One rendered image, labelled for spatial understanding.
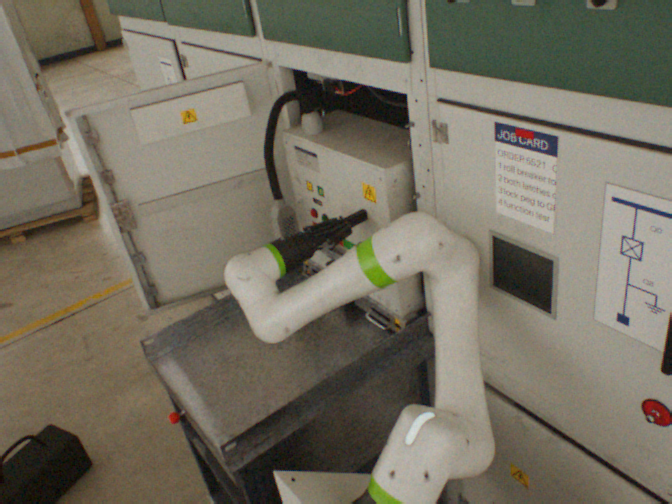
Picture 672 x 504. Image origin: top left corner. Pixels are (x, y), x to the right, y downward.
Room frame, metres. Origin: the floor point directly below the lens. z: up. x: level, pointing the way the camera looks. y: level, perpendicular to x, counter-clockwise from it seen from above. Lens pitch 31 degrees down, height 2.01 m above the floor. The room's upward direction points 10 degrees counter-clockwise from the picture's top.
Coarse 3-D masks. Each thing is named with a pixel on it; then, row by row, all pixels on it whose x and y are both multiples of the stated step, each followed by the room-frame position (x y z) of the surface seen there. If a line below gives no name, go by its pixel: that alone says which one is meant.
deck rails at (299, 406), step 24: (216, 312) 1.61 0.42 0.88; (240, 312) 1.62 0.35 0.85; (168, 336) 1.52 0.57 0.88; (192, 336) 1.54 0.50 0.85; (408, 336) 1.32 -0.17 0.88; (360, 360) 1.23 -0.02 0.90; (384, 360) 1.27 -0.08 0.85; (336, 384) 1.18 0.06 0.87; (288, 408) 1.10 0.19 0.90; (312, 408) 1.13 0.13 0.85; (264, 432) 1.06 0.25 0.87; (240, 456) 1.02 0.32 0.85
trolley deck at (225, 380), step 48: (288, 288) 1.71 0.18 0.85; (240, 336) 1.50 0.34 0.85; (336, 336) 1.41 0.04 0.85; (384, 336) 1.37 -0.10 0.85; (192, 384) 1.32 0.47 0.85; (240, 384) 1.28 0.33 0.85; (288, 384) 1.24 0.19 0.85; (384, 384) 1.22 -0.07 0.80; (240, 432) 1.10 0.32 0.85; (288, 432) 1.07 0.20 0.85; (240, 480) 0.98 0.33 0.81
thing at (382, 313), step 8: (304, 264) 1.77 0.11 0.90; (312, 264) 1.72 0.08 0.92; (312, 272) 1.73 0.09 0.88; (368, 296) 1.48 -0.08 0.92; (360, 304) 1.50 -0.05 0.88; (368, 304) 1.46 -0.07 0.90; (376, 304) 1.43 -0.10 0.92; (376, 312) 1.44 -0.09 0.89; (384, 312) 1.40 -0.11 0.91; (392, 312) 1.38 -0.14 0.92; (384, 320) 1.40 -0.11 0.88; (400, 320) 1.34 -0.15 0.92; (408, 320) 1.33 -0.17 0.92; (400, 328) 1.34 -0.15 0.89
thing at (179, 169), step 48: (144, 96) 1.77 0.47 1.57; (192, 96) 1.80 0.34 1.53; (240, 96) 1.84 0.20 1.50; (96, 144) 1.73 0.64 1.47; (144, 144) 1.77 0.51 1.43; (192, 144) 1.82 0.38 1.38; (240, 144) 1.86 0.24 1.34; (144, 192) 1.77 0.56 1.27; (192, 192) 1.79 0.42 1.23; (240, 192) 1.85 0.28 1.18; (288, 192) 1.89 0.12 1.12; (144, 240) 1.75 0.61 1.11; (192, 240) 1.79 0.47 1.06; (240, 240) 1.84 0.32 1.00; (144, 288) 1.74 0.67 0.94; (192, 288) 1.78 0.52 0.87
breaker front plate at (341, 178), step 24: (288, 144) 1.74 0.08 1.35; (312, 144) 1.62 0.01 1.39; (336, 168) 1.53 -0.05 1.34; (360, 168) 1.43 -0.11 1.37; (312, 192) 1.67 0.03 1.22; (336, 192) 1.55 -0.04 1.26; (360, 192) 1.45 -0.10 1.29; (384, 192) 1.36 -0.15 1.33; (336, 216) 1.57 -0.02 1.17; (384, 216) 1.37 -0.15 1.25; (360, 240) 1.48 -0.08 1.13
